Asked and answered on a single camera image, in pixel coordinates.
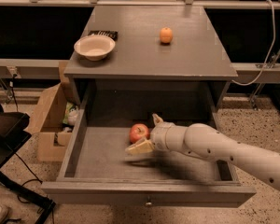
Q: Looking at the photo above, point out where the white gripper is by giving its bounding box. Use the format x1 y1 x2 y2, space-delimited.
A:
125 113 189 155

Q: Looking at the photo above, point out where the red apple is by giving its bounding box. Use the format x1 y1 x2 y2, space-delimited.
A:
129 123 150 143

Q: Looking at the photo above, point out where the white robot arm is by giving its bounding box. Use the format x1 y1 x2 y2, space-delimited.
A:
125 114 280 191

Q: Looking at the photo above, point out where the open grey top drawer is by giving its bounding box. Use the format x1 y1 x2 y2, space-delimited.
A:
40 79 257 208

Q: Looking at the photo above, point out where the metal drawer knob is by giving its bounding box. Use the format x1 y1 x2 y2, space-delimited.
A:
145 197 153 207

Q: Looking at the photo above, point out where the grey wooden cabinet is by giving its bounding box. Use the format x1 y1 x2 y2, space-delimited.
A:
63 5 239 110

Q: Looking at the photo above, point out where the green white bag in box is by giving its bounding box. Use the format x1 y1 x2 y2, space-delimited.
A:
63 102 78 126

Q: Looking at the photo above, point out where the cardboard box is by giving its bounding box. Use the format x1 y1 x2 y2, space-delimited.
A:
27 62 76 161

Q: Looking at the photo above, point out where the small orange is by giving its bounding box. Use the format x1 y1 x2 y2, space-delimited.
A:
160 27 173 44

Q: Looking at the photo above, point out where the cream ceramic bowl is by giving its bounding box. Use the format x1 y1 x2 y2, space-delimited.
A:
74 35 116 61

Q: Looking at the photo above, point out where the black snack bar packet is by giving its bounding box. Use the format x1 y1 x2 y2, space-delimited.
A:
89 30 118 41

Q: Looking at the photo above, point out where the black chair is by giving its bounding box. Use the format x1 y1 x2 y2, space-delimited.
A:
0 105 56 224

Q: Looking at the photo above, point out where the metal railing beam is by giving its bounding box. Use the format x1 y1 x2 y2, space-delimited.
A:
0 59 68 79

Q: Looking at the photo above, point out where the black floor cable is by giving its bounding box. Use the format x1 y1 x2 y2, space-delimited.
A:
8 149 55 224

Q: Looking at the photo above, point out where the white cable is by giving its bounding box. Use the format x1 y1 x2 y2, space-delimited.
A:
231 0 280 87

